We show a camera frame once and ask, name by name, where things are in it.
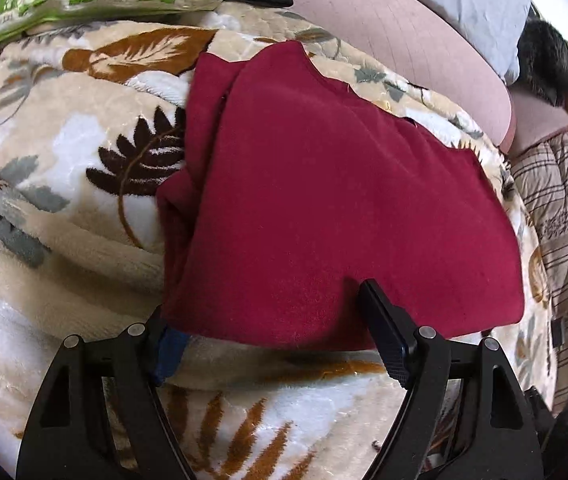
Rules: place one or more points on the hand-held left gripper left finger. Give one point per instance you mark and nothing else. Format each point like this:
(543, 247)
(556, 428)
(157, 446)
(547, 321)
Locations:
(169, 355)

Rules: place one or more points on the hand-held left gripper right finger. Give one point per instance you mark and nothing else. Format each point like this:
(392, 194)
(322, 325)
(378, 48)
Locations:
(391, 347)

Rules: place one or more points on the dark red sweater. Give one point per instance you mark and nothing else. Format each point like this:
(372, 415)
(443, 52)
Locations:
(324, 185)

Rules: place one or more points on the small black object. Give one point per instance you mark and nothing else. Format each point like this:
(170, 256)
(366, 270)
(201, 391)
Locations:
(557, 333)

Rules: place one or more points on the leaf print fleece blanket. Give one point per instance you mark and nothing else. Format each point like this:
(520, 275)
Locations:
(64, 270)

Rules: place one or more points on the striped beige quilt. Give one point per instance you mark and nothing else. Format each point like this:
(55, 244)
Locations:
(564, 200)

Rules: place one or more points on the pink brown sofa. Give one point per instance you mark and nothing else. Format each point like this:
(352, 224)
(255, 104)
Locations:
(534, 120)

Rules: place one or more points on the pink bolster cushion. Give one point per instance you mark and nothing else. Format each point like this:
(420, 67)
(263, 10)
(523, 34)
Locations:
(404, 35)

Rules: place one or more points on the light blue pillow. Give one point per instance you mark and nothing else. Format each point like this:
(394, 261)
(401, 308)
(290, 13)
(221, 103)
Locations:
(464, 0)

